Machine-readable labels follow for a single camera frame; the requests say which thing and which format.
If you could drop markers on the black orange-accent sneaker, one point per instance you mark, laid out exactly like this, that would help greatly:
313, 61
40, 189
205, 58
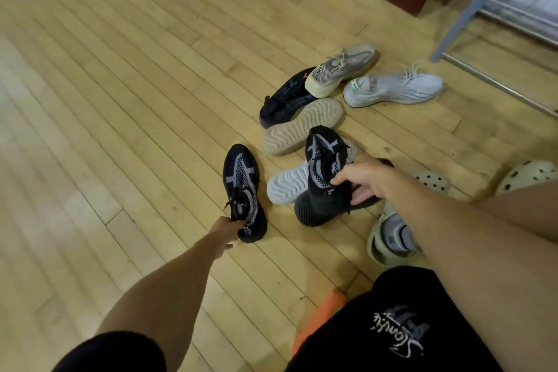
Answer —
322, 210
283, 101

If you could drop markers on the orange object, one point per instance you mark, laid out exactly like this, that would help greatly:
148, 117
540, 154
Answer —
318, 319

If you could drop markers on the person's left hand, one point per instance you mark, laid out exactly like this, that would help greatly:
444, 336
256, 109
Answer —
226, 232

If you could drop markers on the black shirt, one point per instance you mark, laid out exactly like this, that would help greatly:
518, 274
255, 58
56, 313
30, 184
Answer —
109, 354

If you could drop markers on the beige pink sneaker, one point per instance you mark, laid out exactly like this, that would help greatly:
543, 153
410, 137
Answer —
340, 71

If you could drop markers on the person's right forearm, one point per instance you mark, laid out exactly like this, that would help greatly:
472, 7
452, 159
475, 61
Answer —
479, 262

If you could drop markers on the white knit sneaker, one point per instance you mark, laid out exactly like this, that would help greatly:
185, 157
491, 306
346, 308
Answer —
392, 88

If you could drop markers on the cream perforated clog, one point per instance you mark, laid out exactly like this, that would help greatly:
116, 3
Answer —
429, 180
527, 173

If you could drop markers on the person's right hand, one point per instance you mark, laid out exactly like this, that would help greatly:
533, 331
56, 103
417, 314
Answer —
370, 177

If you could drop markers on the person's right leg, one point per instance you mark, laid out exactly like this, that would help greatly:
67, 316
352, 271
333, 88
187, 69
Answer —
523, 210

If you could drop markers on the person's left forearm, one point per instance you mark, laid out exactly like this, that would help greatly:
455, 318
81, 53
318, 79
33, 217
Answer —
165, 297

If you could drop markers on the black grey patterned sneaker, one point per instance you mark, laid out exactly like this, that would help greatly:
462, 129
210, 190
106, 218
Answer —
322, 153
242, 184

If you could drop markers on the white ribbed-sole sneaker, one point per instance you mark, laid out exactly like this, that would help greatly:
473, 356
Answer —
287, 182

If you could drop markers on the grey metal shoe rack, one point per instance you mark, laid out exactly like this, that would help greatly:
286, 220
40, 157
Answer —
476, 3

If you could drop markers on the grey sock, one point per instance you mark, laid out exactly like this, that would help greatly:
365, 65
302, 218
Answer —
399, 232

